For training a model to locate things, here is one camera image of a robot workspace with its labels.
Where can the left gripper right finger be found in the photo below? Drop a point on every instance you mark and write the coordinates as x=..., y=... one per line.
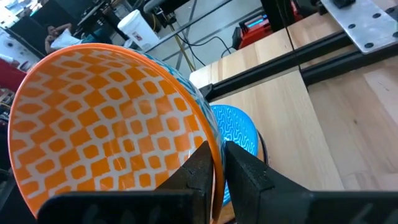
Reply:
x=295, y=208

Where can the person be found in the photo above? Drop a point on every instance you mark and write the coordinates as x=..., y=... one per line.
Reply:
x=66, y=40

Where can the aluminium mounting plate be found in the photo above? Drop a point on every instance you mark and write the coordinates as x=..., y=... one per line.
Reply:
x=363, y=25

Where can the white plastic bucket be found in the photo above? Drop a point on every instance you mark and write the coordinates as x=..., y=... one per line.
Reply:
x=136, y=31

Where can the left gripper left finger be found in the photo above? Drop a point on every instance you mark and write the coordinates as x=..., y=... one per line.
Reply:
x=140, y=208

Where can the light blue patterned ceramic bowl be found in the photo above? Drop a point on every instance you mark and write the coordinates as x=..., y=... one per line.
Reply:
x=236, y=130

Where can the orange patterned ceramic bowl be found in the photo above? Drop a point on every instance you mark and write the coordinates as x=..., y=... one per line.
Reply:
x=93, y=124

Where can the wooden shelf black metal frame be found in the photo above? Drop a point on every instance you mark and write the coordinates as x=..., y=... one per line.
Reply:
x=280, y=124

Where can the red and black box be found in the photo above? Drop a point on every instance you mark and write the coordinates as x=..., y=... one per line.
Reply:
x=252, y=31

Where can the black aluminium rig frame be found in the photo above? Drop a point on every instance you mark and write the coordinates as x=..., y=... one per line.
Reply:
x=342, y=68

